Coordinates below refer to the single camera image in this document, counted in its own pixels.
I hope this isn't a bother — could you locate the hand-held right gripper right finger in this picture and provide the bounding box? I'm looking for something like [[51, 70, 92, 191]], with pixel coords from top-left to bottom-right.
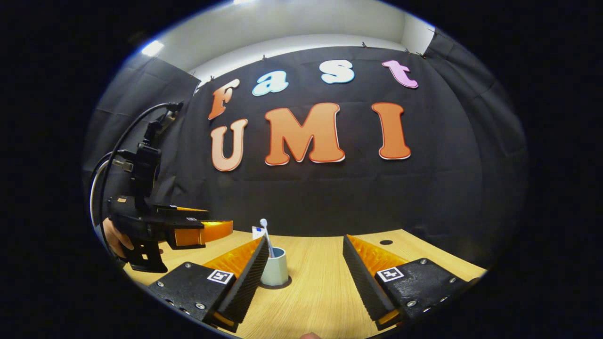
[[342, 234, 480, 331]]

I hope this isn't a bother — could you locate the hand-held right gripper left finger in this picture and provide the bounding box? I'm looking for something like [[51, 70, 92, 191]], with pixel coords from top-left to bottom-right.
[[147, 235, 268, 333]]

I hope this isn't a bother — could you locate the pale blue cup wooden handle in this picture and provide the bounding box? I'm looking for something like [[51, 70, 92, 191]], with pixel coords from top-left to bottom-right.
[[260, 246, 289, 287]]

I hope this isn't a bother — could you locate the dark brown round coaster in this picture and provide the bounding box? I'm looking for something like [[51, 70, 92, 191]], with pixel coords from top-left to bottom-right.
[[257, 277, 293, 290]]

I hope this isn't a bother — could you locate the white toothbrush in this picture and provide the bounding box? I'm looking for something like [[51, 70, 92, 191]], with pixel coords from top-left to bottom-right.
[[260, 218, 275, 259]]

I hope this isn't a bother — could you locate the light wooden desktop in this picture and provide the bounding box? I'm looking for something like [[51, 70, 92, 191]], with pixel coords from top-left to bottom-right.
[[123, 229, 487, 339]]

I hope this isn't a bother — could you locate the black backdrop cloth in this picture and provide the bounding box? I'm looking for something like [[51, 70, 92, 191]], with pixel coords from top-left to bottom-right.
[[84, 33, 528, 269]]

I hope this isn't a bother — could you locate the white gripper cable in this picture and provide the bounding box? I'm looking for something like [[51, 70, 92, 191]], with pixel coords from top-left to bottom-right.
[[89, 160, 111, 236]]

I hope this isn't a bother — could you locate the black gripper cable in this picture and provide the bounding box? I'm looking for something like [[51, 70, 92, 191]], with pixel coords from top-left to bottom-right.
[[98, 102, 182, 245]]

